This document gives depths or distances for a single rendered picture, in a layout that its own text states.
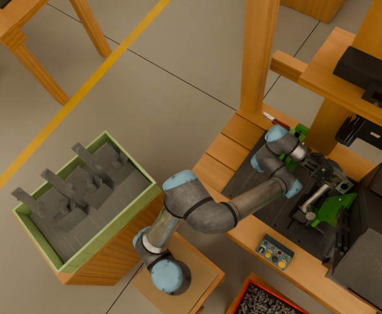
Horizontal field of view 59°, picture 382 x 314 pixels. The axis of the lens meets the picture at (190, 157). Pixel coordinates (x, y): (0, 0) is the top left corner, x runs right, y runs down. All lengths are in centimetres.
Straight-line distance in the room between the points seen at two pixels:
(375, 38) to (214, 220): 71
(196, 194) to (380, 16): 71
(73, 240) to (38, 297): 108
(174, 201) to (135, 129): 187
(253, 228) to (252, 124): 56
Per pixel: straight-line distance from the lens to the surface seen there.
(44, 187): 190
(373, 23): 113
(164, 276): 139
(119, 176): 181
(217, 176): 173
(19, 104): 351
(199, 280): 160
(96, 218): 184
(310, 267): 167
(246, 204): 114
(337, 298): 169
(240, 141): 180
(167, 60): 323
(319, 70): 124
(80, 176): 177
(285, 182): 128
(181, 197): 107
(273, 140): 129
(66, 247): 188
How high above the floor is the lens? 253
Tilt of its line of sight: 68 degrees down
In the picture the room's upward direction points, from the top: 17 degrees counter-clockwise
